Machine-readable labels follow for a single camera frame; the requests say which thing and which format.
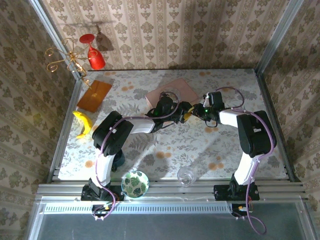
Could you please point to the yellow banana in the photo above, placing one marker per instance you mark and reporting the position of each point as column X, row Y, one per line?
column 85, row 122

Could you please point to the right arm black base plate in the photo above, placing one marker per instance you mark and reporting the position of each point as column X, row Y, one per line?
column 221, row 193

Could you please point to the aluminium front rail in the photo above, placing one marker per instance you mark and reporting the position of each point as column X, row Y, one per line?
column 170, row 190

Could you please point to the bowl with green leaf print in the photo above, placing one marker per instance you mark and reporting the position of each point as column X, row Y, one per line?
column 135, row 185

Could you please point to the grey metal panel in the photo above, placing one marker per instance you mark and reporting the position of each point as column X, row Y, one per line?
column 162, row 227

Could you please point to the brown wooden board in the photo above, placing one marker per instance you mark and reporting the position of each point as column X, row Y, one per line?
column 95, row 96

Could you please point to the dark blue mug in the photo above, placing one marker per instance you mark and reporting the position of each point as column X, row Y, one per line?
column 121, row 160

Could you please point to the black connector block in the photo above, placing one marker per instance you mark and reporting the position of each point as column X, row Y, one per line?
column 236, row 208
column 98, row 208

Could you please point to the aluminium frame post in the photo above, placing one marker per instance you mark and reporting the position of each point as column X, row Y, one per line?
column 276, row 37
column 51, row 28

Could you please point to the clear drinking glass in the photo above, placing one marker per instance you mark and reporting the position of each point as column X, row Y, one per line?
column 186, row 176

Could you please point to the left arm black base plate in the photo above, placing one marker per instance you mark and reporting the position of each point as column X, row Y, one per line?
column 119, row 195

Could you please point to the aluminium table side rail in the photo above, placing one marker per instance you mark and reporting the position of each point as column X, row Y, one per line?
column 64, row 137

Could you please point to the red wine glass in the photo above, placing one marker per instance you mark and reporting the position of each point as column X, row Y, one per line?
column 96, row 60

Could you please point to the dark table side rail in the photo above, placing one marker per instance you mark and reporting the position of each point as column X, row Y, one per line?
column 276, row 125

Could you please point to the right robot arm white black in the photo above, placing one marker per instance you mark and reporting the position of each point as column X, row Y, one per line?
column 243, row 167

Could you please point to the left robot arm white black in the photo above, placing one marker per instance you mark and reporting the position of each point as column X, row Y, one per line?
column 103, row 165

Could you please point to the pink board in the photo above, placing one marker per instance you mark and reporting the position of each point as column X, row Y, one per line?
column 186, row 90

